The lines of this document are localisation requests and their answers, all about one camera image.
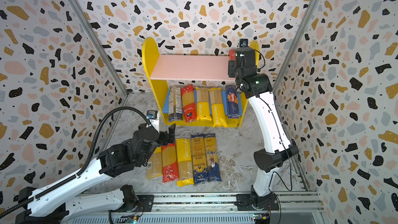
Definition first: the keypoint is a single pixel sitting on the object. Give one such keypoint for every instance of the red yellow spaghetti bag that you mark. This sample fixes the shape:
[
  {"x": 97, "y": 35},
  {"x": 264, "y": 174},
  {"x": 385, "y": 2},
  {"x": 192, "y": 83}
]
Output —
[{"x": 188, "y": 102}]

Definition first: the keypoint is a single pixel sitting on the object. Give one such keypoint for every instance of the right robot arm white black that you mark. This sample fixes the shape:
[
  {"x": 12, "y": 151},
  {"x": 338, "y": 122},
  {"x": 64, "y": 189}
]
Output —
[{"x": 277, "y": 148}]

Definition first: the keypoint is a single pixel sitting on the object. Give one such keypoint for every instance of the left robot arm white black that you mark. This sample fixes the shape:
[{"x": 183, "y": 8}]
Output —
[{"x": 54, "y": 205}]

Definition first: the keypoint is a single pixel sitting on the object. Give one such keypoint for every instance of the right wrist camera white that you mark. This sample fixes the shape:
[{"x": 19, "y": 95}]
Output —
[{"x": 243, "y": 43}]

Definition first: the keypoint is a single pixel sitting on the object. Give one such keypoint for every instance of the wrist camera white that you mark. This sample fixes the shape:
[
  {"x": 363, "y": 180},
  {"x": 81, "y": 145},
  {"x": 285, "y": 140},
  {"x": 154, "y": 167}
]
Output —
[
  {"x": 153, "y": 117},
  {"x": 243, "y": 43}
]

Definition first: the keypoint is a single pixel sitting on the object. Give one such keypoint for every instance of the yellow Pastatime bag large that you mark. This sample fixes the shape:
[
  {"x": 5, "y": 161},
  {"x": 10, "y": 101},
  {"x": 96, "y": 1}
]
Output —
[{"x": 203, "y": 105}]

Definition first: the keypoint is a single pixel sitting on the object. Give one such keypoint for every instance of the yellow clear spaghetti bag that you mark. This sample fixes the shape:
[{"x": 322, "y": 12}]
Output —
[{"x": 154, "y": 166}]

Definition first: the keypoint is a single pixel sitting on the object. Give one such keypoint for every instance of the blue portrait spaghetti bag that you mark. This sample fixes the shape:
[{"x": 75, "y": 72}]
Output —
[{"x": 213, "y": 167}]

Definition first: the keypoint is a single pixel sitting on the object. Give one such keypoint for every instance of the clear label spaghetti bag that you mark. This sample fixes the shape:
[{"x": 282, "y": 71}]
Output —
[{"x": 175, "y": 105}]

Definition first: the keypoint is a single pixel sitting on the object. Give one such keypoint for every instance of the blue yellow spaghetti bag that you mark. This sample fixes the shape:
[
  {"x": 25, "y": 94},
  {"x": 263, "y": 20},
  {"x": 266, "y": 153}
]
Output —
[{"x": 200, "y": 171}]

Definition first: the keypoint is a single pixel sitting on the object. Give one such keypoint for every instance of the metal base rail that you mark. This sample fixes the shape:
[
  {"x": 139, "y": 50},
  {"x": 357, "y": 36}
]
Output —
[{"x": 215, "y": 208}]

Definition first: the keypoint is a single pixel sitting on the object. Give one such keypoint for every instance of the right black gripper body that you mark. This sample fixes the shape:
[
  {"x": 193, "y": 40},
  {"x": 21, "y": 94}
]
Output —
[{"x": 232, "y": 67}]

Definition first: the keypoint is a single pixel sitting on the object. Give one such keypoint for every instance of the yellow shelf pink blue boards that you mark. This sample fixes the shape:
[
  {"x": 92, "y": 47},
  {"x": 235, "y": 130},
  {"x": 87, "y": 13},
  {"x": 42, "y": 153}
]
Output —
[{"x": 160, "y": 69}]

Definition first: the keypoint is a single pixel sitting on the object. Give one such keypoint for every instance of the blue Barilla spaghetti box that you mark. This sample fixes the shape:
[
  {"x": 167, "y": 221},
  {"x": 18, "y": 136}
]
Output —
[{"x": 232, "y": 102}]

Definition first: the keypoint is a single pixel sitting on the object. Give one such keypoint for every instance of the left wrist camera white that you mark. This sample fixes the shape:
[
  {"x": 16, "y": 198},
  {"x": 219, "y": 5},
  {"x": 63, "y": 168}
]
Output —
[{"x": 153, "y": 117}]

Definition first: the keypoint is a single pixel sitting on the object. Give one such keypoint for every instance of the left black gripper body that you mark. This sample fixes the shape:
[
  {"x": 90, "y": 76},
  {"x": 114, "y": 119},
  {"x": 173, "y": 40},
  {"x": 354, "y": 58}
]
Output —
[{"x": 163, "y": 138}]

